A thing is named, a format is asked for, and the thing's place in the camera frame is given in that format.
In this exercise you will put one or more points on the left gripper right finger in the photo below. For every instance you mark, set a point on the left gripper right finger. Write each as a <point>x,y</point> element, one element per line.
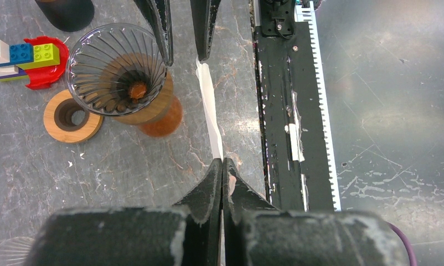
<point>257,233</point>

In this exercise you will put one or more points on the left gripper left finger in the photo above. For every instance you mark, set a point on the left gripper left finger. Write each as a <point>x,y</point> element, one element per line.
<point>185,233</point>

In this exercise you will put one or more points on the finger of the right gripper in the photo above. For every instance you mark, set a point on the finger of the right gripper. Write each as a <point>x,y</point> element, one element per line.
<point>204,13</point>
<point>158,14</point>

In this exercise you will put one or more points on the white paper coffee filter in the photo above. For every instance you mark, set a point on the white paper coffee filter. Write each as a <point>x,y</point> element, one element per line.
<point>208,98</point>

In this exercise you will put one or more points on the amber glass carafe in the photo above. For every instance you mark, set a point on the amber glass carafe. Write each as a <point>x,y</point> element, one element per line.
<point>167,124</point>

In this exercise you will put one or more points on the clear glass dripper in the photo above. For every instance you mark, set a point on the clear glass dripper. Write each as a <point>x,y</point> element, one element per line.
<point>14,251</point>

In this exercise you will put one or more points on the dark red cup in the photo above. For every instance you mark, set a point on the dark red cup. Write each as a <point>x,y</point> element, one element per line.
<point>68,15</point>

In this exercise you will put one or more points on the red plastic lid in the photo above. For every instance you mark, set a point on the red plastic lid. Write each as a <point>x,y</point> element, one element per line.
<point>43,78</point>

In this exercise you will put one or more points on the stacked toy brick tower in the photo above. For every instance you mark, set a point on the stacked toy brick tower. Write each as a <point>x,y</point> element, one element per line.
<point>16,59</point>

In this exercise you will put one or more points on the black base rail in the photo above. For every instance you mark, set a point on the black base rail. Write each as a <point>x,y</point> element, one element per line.
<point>297,145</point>

